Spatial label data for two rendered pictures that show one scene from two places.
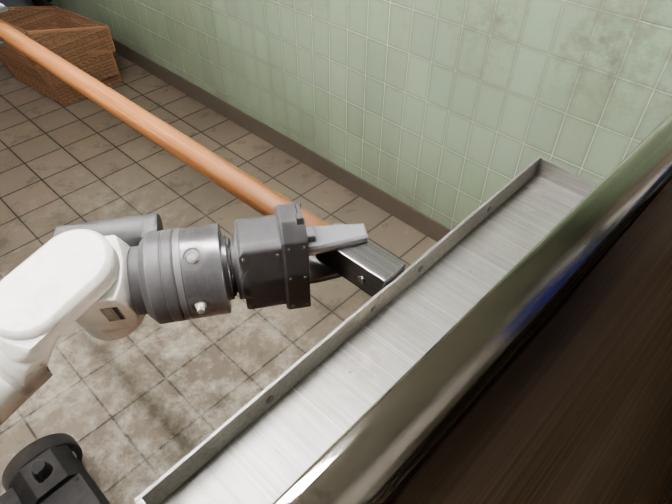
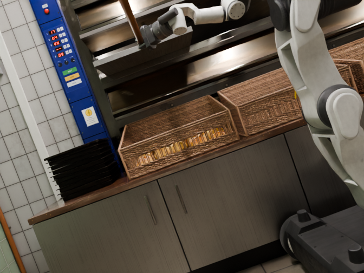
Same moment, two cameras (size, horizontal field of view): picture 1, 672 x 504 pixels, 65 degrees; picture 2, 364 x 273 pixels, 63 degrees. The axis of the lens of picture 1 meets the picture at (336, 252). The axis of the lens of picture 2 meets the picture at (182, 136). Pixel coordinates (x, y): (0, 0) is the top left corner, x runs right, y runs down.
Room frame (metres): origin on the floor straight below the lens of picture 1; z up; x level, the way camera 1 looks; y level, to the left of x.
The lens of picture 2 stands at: (1.40, 1.10, 0.75)
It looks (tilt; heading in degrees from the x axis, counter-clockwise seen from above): 3 degrees down; 226
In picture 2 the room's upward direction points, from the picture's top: 20 degrees counter-clockwise
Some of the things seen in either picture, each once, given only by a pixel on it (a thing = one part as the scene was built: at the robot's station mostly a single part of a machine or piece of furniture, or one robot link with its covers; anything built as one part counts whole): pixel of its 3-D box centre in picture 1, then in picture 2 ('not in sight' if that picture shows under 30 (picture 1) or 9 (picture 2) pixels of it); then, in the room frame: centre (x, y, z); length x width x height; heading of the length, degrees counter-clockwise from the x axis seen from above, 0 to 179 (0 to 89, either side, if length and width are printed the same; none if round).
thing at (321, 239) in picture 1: (335, 233); not in sight; (0.38, 0.00, 1.22); 0.06 x 0.03 x 0.02; 102
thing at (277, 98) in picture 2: not in sight; (277, 93); (-0.11, 0.34, 0.72); 0.56 x 0.49 x 0.28; 134
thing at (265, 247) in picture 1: (244, 266); (155, 33); (0.36, 0.09, 1.20); 0.12 x 0.10 x 0.13; 102
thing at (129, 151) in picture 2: not in sight; (174, 131); (0.31, -0.07, 0.72); 0.56 x 0.49 x 0.28; 137
